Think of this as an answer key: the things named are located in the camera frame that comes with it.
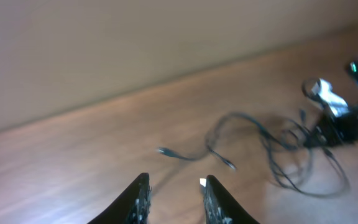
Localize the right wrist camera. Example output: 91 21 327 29
308 78 349 117

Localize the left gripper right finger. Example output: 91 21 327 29
200 175 259 224

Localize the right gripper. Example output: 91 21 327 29
303 110 358 148

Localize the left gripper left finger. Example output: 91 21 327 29
88 172 151 224

